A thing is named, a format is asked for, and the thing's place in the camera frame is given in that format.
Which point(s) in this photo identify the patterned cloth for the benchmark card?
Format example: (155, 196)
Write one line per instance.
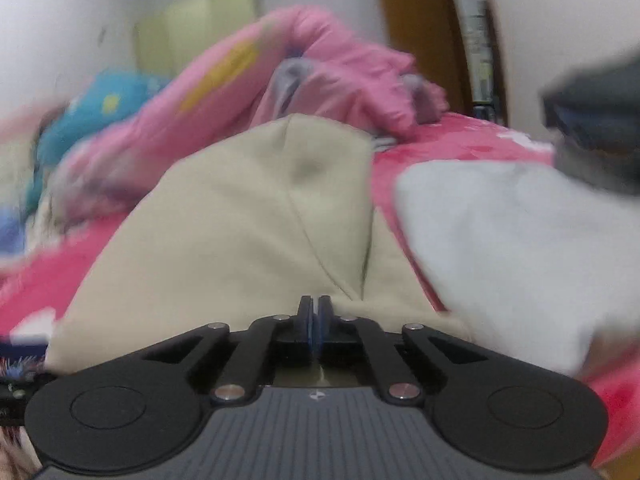
(15, 410)

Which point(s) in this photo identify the blue quilt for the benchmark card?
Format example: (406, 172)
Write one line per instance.
(100, 110)

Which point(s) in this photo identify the wooden door frame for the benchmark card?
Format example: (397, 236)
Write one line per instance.
(420, 20)

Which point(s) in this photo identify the white fleece garment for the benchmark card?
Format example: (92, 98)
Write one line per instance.
(510, 250)

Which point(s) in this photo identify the pink printed quilt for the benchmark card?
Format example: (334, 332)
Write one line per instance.
(210, 100)

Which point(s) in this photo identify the pink printed bedsheet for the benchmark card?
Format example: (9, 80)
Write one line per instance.
(50, 280)

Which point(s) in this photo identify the light blue cloth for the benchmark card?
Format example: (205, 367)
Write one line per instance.
(10, 232)

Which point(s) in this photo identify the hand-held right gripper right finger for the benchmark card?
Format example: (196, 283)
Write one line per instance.
(325, 332)

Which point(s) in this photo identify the beige zip jacket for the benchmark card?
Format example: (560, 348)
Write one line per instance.
(225, 220)

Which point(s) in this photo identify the wall poster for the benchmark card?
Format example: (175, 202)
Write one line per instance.
(477, 40)

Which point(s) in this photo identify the pale green wardrobe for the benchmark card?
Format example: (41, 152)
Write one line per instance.
(195, 25)

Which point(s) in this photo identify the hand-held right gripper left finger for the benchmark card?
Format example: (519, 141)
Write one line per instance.
(305, 332)

